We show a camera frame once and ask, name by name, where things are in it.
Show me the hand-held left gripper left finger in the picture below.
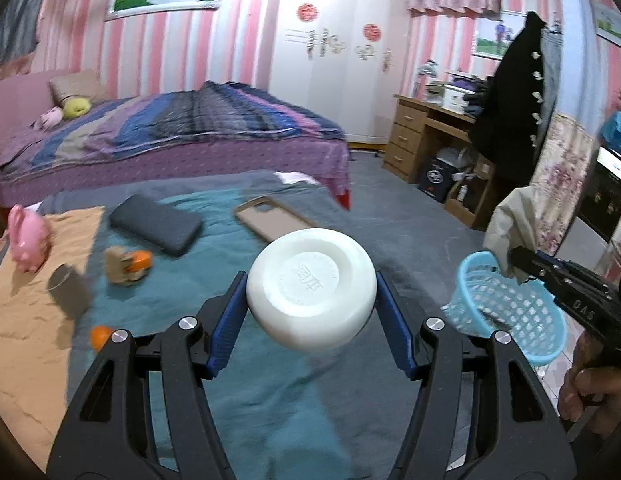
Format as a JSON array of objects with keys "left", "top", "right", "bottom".
[{"left": 46, "top": 270, "right": 250, "bottom": 480}]

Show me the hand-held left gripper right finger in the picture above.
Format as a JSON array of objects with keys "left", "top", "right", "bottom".
[{"left": 375, "top": 270, "right": 576, "bottom": 480}]

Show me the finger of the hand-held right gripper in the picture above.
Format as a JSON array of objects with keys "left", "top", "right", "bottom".
[
  {"left": 512, "top": 246, "right": 607, "bottom": 287},
  {"left": 511, "top": 255, "right": 566, "bottom": 297}
]

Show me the pale paper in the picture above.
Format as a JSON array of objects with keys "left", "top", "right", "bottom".
[{"left": 485, "top": 185, "right": 539, "bottom": 283}]

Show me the dark printed snack packet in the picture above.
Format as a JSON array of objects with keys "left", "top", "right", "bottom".
[{"left": 478, "top": 307, "right": 514, "bottom": 333}]

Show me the light blue plastic basket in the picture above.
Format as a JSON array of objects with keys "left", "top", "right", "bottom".
[{"left": 443, "top": 251, "right": 567, "bottom": 367}]

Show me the white round container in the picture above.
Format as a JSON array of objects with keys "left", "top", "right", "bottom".
[{"left": 246, "top": 228, "right": 378, "bottom": 351}]

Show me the wooden toy with orange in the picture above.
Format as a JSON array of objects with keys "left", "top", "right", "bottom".
[{"left": 105, "top": 246, "right": 138, "bottom": 287}]

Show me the large tangerine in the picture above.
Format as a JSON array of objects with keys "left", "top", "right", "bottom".
[{"left": 89, "top": 325, "right": 116, "bottom": 352}]

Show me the grey cylindrical cup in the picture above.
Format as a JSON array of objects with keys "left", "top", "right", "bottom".
[{"left": 47, "top": 263, "right": 92, "bottom": 320}]

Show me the person's right hand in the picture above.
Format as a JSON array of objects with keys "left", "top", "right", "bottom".
[{"left": 557, "top": 327, "right": 621, "bottom": 436}]

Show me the white black water dispenser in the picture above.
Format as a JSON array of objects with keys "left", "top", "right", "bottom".
[{"left": 575, "top": 146, "right": 621, "bottom": 281}]

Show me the floral curtain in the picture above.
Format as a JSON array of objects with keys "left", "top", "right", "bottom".
[{"left": 531, "top": 0, "right": 606, "bottom": 271}]

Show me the tan phone case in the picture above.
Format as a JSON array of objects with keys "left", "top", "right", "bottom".
[{"left": 234, "top": 196, "right": 321, "bottom": 245}]

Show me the black textured wallet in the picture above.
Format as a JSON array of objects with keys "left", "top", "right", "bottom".
[{"left": 109, "top": 194, "right": 204, "bottom": 258}]

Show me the black paper bag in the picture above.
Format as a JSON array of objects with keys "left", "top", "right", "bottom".
[{"left": 417, "top": 156, "right": 459, "bottom": 204}]

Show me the black hanging coat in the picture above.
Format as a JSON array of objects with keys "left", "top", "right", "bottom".
[{"left": 468, "top": 10, "right": 550, "bottom": 196}]

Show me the purple bed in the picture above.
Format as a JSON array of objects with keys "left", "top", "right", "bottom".
[{"left": 0, "top": 69, "right": 351, "bottom": 211}]

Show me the wooden desk with drawers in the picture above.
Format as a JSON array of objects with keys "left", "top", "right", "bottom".
[{"left": 383, "top": 94, "right": 496, "bottom": 231}]

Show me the white box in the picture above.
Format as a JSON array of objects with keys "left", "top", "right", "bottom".
[{"left": 443, "top": 85, "right": 474, "bottom": 113}]

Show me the grey hanging garment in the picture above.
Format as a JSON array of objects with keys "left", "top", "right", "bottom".
[{"left": 541, "top": 25, "right": 564, "bottom": 126}]

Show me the striped purple blue quilt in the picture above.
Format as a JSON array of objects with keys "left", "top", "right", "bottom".
[{"left": 0, "top": 80, "right": 347, "bottom": 171}]

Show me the pink piggy bank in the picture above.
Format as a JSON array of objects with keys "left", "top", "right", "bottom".
[{"left": 7, "top": 204, "right": 54, "bottom": 274}]

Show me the small framed outdoor portrait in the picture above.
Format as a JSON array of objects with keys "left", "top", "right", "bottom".
[{"left": 473, "top": 10, "right": 529, "bottom": 58}]

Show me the white wardrobe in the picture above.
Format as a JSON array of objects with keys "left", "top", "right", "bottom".
[{"left": 268, "top": 0, "right": 411, "bottom": 145}]

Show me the framed green landscape picture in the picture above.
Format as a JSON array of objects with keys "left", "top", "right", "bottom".
[{"left": 591, "top": 0, "right": 621, "bottom": 56}]

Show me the yellow plush toy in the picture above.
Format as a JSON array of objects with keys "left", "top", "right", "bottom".
[{"left": 62, "top": 96, "right": 92, "bottom": 121}]

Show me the pink plush toy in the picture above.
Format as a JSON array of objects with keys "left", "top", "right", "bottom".
[{"left": 33, "top": 106, "right": 64, "bottom": 130}]

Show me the brown pillow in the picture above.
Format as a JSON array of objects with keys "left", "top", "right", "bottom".
[{"left": 49, "top": 70, "right": 107, "bottom": 106}]

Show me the grey shiny curtain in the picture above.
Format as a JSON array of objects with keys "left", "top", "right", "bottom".
[{"left": 0, "top": 0, "right": 54, "bottom": 66}]

